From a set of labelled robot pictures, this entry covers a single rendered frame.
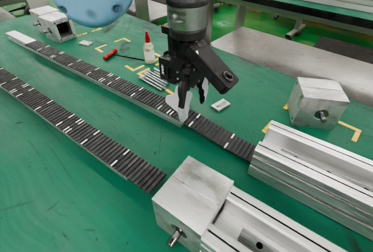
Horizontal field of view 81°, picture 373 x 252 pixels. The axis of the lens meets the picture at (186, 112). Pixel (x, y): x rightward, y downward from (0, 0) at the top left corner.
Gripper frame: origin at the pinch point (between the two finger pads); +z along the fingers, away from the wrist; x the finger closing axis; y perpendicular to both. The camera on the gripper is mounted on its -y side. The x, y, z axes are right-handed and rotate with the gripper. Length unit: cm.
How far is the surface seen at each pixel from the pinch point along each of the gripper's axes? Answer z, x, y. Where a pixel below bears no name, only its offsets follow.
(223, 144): 4.4, 1.8, -9.5
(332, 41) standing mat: 84, -288, -18
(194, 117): 2.9, -0.4, 0.3
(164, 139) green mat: 5.8, 7.7, 3.8
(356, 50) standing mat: 84, -279, -45
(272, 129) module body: -2.4, -2.1, -17.9
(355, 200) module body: -1.9, 5.2, -33.9
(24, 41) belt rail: 2, 2, 83
